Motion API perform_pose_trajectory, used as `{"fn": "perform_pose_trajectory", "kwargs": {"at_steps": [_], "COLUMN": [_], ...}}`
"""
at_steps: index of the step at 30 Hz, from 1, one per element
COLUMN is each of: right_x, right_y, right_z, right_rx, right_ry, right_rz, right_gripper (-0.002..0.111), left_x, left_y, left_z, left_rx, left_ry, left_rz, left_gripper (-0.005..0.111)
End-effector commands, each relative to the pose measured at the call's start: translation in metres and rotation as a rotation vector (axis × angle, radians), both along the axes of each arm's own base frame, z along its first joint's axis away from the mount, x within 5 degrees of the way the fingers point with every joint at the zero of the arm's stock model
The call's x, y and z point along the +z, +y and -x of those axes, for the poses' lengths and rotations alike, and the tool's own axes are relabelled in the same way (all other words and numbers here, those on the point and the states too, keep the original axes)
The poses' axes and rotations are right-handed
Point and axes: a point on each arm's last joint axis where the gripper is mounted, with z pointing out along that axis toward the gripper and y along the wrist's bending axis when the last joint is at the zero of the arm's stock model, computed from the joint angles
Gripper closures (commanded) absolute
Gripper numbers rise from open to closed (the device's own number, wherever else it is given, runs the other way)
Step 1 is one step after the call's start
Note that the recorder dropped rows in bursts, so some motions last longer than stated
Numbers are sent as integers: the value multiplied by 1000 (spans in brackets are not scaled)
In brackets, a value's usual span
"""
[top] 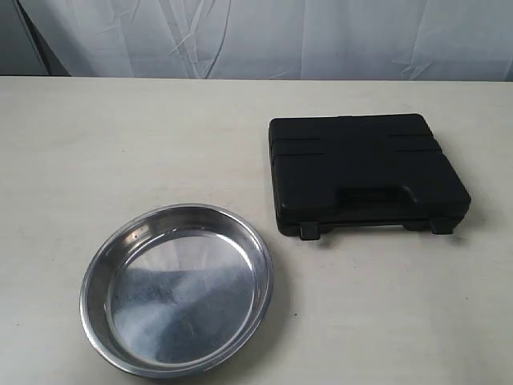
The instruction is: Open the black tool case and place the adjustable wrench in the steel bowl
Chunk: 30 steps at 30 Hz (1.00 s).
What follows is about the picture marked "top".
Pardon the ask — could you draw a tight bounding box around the black plastic tool case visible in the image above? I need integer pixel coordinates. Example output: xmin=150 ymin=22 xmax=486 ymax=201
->
xmin=269 ymin=113 xmax=471 ymax=241

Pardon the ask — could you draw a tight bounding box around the round stainless steel tray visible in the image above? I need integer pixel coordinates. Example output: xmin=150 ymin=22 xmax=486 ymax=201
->
xmin=79 ymin=204 xmax=274 ymax=379

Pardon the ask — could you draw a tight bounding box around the white wrinkled backdrop curtain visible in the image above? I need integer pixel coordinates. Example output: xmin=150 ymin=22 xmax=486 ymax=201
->
xmin=21 ymin=1 xmax=512 ymax=82

